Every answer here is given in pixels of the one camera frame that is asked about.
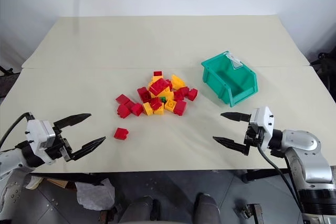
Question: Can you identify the black table frame bar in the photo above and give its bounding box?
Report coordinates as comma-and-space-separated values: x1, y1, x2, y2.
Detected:
29, 172, 106, 186
240, 168, 291, 183

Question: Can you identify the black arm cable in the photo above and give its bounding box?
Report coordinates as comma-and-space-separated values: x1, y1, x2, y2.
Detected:
257, 142, 302, 209
0, 112, 36, 148

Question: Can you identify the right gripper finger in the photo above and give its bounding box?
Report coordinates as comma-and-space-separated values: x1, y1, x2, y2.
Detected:
212, 136, 249, 156
220, 112, 253, 124

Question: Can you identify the white crumpled cloth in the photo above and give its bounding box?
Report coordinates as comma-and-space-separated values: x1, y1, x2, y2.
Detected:
24, 176, 45, 190

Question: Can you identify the brown cardboard piece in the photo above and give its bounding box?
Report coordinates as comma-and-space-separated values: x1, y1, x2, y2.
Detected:
45, 178, 77, 191

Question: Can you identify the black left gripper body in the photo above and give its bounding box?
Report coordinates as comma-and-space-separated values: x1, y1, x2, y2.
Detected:
45, 123, 74, 163

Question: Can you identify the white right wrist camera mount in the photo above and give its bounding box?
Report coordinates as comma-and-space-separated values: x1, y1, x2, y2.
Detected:
248, 106, 275, 154

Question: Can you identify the dark metal equipment frame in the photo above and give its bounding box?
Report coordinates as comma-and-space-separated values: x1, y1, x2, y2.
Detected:
309, 42, 336, 90

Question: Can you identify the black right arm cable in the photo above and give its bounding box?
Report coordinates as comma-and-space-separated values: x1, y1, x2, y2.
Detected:
257, 142, 302, 209

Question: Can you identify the white plastic bag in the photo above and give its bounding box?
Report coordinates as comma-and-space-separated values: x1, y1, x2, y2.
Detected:
76, 177, 116, 211

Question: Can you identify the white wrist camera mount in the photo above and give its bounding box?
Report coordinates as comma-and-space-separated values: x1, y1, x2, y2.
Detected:
248, 106, 275, 154
25, 119, 56, 166

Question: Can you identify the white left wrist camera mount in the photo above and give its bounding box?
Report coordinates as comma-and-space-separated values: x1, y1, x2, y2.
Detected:
25, 119, 56, 166

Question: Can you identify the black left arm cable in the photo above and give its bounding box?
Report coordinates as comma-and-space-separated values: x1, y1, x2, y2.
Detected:
0, 112, 36, 148

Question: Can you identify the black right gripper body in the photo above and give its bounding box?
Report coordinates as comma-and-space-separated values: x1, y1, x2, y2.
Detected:
244, 123, 265, 156

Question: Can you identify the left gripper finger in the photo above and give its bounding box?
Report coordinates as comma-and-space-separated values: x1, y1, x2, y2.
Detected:
70, 136, 107, 162
53, 113, 92, 131

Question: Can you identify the dark metal stand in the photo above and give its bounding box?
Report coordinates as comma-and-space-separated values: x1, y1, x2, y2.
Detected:
0, 64, 14, 99

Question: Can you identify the rusty metal bracket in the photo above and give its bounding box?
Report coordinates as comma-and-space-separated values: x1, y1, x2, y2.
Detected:
235, 202, 264, 224

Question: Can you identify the clear label on bin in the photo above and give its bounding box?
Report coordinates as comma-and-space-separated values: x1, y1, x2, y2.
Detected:
225, 52, 243, 71

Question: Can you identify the dark rounded shape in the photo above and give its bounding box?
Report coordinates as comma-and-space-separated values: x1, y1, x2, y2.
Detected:
122, 195, 161, 224
193, 193, 222, 224

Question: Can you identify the green plastic bin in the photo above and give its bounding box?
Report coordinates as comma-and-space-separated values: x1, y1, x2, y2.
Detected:
201, 50, 259, 108

